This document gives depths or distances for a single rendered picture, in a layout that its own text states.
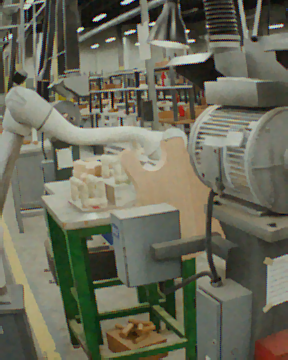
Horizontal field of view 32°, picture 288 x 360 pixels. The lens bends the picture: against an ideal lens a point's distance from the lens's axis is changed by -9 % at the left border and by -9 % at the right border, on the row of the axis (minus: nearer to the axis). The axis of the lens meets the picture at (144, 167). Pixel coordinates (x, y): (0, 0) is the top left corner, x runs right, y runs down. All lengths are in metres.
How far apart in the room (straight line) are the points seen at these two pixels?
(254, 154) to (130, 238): 0.41
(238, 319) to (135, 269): 0.33
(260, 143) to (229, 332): 0.48
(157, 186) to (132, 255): 0.35
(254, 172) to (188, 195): 0.59
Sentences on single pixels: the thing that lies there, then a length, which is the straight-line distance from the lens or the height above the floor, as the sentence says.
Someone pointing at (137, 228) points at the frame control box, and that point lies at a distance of 1.38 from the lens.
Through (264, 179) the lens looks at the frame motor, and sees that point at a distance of 1.17.
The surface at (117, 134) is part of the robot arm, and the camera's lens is 1.98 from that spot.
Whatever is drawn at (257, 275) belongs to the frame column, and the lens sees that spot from 1.27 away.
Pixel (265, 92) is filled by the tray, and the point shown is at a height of 1.41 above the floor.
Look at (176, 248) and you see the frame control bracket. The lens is 1.39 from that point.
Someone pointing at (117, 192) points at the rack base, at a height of 1.00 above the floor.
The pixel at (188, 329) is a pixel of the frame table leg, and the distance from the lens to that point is 2.52.
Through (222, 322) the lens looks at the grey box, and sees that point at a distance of 1.29.
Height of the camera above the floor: 1.45
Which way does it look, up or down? 9 degrees down
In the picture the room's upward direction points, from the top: 5 degrees counter-clockwise
